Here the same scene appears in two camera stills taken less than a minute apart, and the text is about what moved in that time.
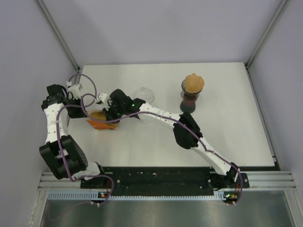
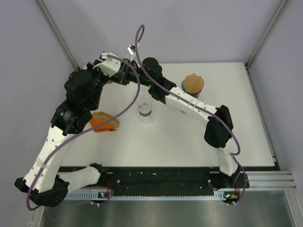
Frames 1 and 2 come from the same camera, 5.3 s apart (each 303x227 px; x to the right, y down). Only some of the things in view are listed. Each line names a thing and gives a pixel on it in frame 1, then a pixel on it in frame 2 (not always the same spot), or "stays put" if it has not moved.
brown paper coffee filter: [193, 83] stays put
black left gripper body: [75, 112] to [99, 79]
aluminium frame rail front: [49, 181] stays put
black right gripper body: [114, 112] to [127, 75]
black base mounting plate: [183, 179] stays put
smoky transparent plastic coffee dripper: [187, 95] stays put
